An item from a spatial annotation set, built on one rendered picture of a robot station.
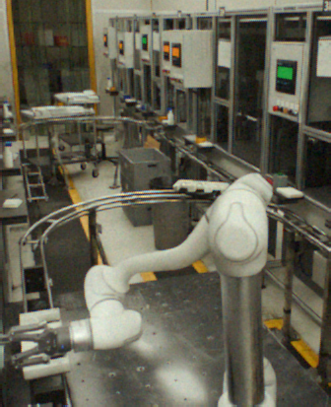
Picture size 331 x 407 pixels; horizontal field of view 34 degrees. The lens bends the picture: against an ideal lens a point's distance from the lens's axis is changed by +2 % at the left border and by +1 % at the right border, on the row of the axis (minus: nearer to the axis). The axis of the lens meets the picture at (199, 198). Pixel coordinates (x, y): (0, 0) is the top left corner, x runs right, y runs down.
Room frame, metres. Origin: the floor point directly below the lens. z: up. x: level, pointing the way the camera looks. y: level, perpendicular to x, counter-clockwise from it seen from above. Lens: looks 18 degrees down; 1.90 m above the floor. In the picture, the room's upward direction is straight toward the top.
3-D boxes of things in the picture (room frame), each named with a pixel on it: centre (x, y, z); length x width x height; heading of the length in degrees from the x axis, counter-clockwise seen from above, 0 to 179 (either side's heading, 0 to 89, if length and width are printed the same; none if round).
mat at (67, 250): (5.86, 1.68, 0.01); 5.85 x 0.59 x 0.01; 19
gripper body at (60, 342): (1.35, 0.42, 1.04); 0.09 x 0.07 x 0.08; 110
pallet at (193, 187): (3.50, -0.02, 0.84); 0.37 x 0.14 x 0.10; 77
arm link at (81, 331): (1.37, 0.35, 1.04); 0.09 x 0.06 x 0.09; 20
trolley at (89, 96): (8.16, 1.84, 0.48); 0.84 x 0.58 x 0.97; 27
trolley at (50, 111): (6.82, 1.80, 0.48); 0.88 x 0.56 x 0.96; 127
